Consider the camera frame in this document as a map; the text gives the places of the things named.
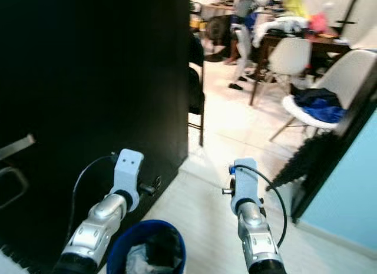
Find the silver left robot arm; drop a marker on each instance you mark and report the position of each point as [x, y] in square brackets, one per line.
[94, 233]

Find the blue trash bin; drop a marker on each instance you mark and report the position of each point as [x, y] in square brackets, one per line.
[118, 244]

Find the black chair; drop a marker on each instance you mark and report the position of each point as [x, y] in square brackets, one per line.
[195, 91]

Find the black door frame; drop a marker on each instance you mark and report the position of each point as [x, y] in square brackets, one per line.
[330, 156]

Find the dark wooden table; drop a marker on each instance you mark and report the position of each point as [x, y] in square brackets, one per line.
[324, 47]

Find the blue garment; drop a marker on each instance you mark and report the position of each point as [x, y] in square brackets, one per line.
[327, 112]

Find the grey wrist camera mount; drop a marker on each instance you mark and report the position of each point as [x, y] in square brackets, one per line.
[245, 182]
[129, 171]

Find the black garment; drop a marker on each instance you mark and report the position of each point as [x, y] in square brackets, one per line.
[315, 94]

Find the pink cloth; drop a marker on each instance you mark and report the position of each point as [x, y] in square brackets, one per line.
[318, 23]

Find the yellow cloth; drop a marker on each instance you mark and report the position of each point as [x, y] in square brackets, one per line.
[296, 4]

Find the black door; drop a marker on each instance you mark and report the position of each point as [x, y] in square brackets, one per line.
[94, 79]

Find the white shell chair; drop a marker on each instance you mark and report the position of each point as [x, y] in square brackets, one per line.
[288, 56]
[353, 73]

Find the white clothes pile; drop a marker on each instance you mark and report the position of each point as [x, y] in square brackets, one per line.
[280, 27]

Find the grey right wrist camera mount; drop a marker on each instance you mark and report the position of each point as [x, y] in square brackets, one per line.
[245, 182]

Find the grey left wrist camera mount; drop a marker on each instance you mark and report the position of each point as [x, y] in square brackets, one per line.
[129, 171]

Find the crumpled white trash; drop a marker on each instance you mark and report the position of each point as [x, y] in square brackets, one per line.
[142, 261]

